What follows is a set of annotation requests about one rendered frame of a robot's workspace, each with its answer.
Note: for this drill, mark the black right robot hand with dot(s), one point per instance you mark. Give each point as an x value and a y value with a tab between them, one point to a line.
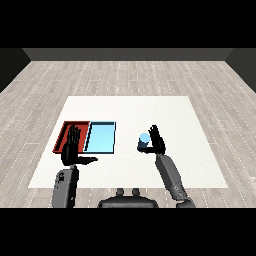
157	141

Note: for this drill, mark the light blue shallow open box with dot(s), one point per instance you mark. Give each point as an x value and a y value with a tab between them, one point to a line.
101	137

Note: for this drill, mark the small blue can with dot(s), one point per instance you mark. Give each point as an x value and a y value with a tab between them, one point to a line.
143	141

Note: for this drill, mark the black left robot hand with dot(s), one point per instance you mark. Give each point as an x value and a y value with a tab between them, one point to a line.
69	152

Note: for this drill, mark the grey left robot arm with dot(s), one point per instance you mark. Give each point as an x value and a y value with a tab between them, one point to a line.
65	186

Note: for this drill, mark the red shallow open box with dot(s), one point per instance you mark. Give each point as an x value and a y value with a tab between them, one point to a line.
69	137

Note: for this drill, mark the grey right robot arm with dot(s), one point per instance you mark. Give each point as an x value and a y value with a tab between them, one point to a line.
172	179

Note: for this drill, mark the dark grey robot body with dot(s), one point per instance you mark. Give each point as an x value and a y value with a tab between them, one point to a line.
128	201

